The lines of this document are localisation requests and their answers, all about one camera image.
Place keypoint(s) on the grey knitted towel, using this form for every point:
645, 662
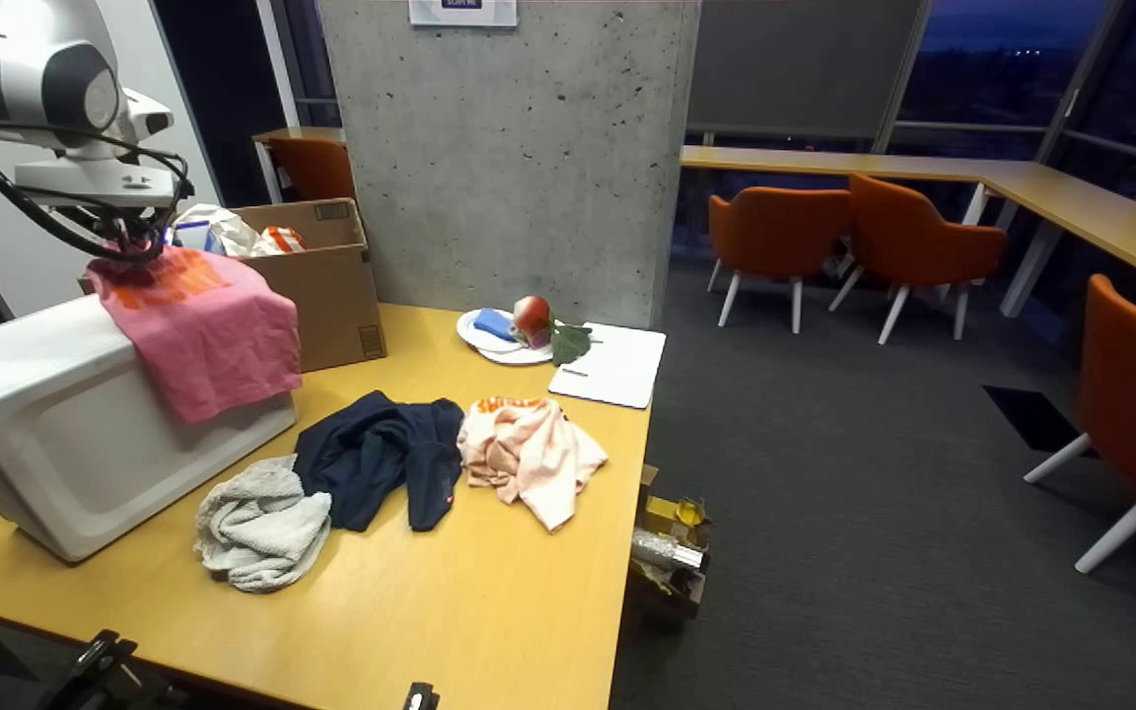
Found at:
260, 526

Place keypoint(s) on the white wall poster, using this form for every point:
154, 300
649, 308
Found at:
464, 9

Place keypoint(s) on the pink shirt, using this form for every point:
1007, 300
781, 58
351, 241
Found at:
205, 335

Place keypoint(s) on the white orange striped bag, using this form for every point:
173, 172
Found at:
227, 234

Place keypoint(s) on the peach shirt with orange print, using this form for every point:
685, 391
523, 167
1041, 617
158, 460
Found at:
528, 456

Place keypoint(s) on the white plastic basket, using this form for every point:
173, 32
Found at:
67, 449

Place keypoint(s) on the small black clamp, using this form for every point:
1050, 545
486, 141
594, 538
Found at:
418, 697

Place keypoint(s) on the white plate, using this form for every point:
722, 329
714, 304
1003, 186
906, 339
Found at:
493, 349

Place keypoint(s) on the red toy apple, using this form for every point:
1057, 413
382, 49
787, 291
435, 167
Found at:
534, 321

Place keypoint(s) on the blue toy on plate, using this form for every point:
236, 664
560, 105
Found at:
493, 326

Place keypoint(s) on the white paper sheet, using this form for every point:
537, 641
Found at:
608, 363

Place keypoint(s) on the navy blue garment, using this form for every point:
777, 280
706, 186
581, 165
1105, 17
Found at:
377, 456

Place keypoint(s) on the brown cardboard box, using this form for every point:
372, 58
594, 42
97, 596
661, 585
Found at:
335, 297

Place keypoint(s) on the long wooden counter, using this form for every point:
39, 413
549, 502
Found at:
1092, 211

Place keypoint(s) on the yellow metal clamp under table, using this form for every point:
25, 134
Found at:
670, 545

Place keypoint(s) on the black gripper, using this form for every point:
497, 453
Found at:
135, 225

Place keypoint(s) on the green toy leaf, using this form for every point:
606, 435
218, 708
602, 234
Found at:
568, 339

